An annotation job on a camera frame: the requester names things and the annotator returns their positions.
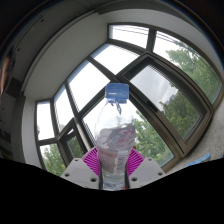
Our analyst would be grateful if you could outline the clear blue-capped water bottle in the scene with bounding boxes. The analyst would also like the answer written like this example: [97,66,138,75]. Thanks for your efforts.
[93,82,137,192]

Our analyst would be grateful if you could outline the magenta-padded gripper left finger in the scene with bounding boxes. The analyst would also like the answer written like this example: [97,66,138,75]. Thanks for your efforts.
[61,146,102,190]

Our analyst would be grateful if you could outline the person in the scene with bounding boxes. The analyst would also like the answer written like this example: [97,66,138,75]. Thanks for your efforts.
[0,46,17,99]

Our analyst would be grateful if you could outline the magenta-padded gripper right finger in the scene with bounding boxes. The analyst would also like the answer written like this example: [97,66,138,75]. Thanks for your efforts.
[125,147,167,190]

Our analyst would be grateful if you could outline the dark-framed window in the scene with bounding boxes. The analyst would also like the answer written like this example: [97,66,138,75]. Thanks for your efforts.
[33,22,224,178]

